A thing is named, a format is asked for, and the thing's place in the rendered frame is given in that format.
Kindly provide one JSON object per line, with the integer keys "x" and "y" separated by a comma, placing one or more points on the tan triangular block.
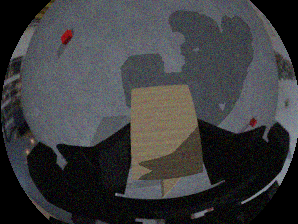
{"x": 165, "y": 141}
{"x": 167, "y": 185}

